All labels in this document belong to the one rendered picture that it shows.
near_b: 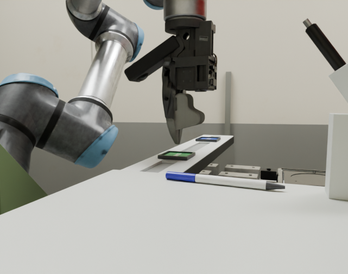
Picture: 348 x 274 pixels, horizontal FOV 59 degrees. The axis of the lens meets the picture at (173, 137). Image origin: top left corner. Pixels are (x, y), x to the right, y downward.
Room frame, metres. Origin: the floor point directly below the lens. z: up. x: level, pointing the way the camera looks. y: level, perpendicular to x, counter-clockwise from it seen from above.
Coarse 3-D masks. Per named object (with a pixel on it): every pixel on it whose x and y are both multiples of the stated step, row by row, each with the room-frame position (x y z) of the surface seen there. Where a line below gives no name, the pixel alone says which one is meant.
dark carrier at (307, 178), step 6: (288, 174) 0.68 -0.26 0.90; (294, 174) 0.68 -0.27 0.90; (300, 174) 0.68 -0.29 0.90; (306, 174) 0.68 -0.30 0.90; (312, 174) 0.68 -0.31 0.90; (318, 174) 0.68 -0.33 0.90; (324, 174) 0.68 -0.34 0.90; (288, 180) 0.62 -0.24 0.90; (294, 180) 0.62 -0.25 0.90; (300, 180) 0.62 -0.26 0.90; (306, 180) 0.62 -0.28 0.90; (312, 180) 0.62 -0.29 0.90; (318, 180) 0.62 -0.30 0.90; (324, 180) 0.62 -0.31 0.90
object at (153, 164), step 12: (192, 144) 0.73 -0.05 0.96; (204, 144) 0.76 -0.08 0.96; (216, 144) 0.73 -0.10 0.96; (156, 156) 0.57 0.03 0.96; (204, 156) 0.57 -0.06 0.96; (132, 168) 0.46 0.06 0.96; (144, 168) 0.46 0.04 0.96; (156, 168) 0.48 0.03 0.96; (168, 168) 0.46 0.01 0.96; (180, 168) 0.46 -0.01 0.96
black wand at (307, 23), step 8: (304, 24) 0.32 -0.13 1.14; (312, 24) 0.31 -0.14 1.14; (312, 32) 0.31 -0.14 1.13; (320, 32) 0.31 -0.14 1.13; (312, 40) 0.32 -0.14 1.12; (320, 40) 0.31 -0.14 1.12; (328, 40) 0.31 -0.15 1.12; (320, 48) 0.31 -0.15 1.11; (328, 48) 0.31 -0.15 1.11; (328, 56) 0.31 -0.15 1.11; (336, 56) 0.31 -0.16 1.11; (336, 64) 0.31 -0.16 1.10; (344, 64) 0.30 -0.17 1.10
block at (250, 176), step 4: (220, 172) 0.66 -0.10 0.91; (224, 172) 0.66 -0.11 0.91; (228, 172) 0.66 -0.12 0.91; (232, 172) 0.66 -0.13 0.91; (236, 172) 0.66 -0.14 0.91; (224, 176) 0.63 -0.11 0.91; (228, 176) 0.63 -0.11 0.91; (232, 176) 0.63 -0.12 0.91; (236, 176) 0.63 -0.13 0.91; (240, 176) 0.62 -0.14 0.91; (244, 176) 0.62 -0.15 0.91; (248, 176) 0.62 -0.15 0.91; (252, 176) 0.62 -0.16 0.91; (256, 176) 0.62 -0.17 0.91
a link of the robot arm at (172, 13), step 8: (168, 0) 0.53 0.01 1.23; (176, 0) 0.52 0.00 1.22; (184, 0) 0.52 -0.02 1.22; (192, 0) 0.52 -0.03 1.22; (200, 0) 0.53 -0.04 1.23; (168, 8) 0.53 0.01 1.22; (176, 8) 0.52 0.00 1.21; (184, 8) 0.52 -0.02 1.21; (192, 8) 0.52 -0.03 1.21; (200, 8) 0.53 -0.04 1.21; (168, 16) 0.53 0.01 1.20; (176, 16) 0.53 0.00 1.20; (184, 16) 0.52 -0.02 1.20; (192, 16) 0.53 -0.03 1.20; (200, 16) 0.53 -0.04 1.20
